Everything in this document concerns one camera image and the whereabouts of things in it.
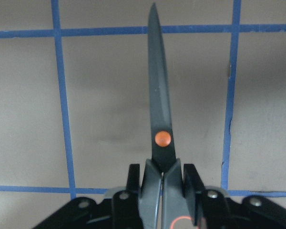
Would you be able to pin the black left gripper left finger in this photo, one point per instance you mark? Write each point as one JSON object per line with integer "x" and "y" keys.
{"x": 121, "y": 211}

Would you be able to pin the grey orange scissors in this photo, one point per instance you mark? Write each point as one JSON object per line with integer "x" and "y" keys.
{"x": 162, "y": 195}

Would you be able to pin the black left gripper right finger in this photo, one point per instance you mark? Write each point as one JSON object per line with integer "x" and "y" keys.
{"x": 210, "y": 208}

